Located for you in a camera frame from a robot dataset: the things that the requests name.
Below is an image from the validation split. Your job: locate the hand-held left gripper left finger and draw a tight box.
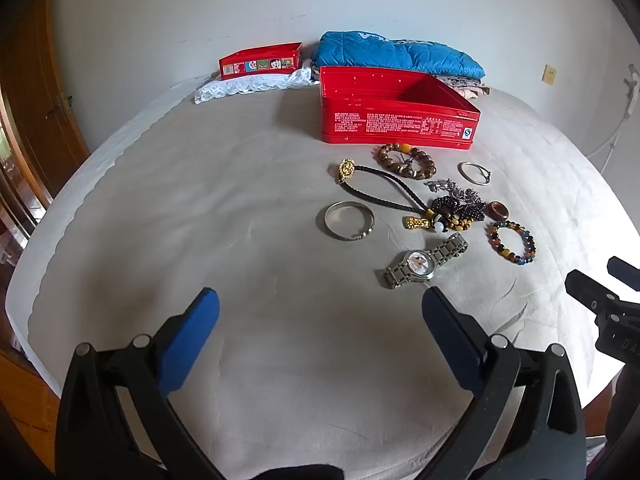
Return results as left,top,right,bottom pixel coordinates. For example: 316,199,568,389
55,287,221,480

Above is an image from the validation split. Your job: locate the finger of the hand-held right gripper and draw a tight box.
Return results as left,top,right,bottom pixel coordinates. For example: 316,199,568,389
565,269,627,317
606,256,640,293

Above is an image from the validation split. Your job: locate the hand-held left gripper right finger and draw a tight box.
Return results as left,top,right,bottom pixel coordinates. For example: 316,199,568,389
421,286,587,480

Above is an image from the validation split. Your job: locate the silver wristwatch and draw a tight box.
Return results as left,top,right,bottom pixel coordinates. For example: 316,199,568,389
383,232,470,290

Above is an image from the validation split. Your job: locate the black braided cord necklace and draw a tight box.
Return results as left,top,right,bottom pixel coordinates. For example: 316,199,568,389
339,164,447,233

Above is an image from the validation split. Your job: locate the brown wooden bead bracelet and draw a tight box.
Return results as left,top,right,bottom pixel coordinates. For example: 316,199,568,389
377,143,437,180

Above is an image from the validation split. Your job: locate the large red tin box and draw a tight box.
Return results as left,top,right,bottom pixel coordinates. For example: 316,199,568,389
319,66,482,151

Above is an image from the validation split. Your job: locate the person's right forearm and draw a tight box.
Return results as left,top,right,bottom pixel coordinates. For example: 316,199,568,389
604,360,640,467

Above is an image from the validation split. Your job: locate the thin silver bangle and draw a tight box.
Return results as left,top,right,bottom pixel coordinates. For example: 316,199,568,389
458,161,493,187

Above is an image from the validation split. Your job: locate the wide silver bangle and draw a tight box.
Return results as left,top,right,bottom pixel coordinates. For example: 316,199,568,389
316,201,376,241

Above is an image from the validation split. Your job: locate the floral folded cloth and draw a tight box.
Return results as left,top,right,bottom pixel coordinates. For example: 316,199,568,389
301,59,492,101

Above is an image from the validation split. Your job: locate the white lace cloth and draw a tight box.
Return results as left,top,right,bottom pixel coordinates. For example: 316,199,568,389
194,68,313,105

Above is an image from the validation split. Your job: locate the wooden door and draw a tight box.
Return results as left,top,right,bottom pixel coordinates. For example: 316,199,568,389
0,0,92,261

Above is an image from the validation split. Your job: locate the red tin lid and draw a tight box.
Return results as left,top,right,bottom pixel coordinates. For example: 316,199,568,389
218,42,304,80

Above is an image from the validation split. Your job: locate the blue folded jacket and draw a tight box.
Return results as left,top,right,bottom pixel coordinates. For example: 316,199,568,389
315,31,486,80

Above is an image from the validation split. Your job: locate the multicolour bead bracelet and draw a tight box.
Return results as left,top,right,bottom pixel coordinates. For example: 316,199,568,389
486,221,539,264

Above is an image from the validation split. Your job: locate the dark bead necklace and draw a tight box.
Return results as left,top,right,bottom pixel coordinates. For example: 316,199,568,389
430,195,488,231

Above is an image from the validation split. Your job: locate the silver chain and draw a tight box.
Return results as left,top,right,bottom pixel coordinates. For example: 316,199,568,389
425,178,485,202

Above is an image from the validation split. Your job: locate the white wall cable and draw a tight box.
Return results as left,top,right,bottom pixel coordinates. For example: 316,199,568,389
585,64,640,173

